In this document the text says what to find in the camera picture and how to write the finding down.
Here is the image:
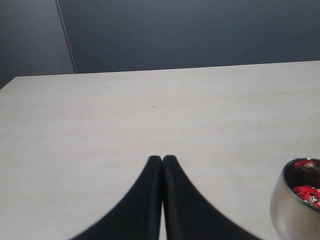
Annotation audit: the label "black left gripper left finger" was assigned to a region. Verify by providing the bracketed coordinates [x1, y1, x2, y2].
[73, 155, 163, 240]

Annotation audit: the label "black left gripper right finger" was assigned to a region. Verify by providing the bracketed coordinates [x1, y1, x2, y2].
[162, 155, 257, 240]

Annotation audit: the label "stainless steel cup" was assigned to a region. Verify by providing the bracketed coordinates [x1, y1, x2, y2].
[270, 158, 320, 240]

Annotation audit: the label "red candies inside cup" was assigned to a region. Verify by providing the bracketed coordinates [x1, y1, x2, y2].
[292, 185, 320, 208]

